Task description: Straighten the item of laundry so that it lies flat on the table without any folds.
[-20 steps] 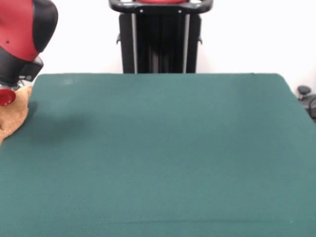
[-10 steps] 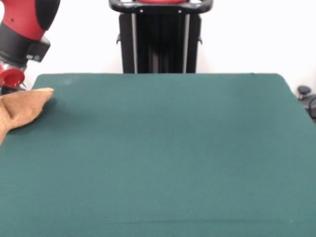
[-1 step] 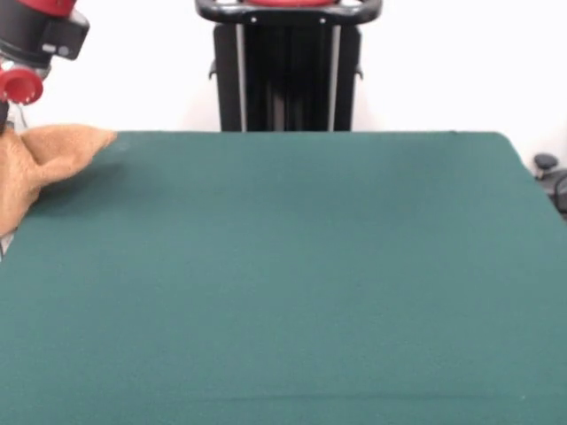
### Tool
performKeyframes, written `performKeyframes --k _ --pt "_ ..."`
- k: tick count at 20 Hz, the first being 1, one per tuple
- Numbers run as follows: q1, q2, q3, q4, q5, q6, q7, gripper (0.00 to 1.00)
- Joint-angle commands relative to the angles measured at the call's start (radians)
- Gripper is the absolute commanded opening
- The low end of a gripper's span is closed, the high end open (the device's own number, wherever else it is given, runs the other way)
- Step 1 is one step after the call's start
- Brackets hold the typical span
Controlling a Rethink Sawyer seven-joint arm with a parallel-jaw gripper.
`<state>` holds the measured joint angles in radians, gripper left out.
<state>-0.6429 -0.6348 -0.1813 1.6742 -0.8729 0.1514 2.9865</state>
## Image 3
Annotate dark green table cloth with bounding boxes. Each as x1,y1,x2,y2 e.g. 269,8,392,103
0,130,567,425

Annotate orange terry towel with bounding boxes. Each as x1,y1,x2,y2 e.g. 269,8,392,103
0,124,119,238

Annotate black office chair base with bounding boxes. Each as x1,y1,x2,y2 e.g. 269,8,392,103
532,152,567,209

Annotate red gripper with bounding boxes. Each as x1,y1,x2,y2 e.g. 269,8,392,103
0,60,45,135

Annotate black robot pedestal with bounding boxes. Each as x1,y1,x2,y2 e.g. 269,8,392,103
193,0,383,133

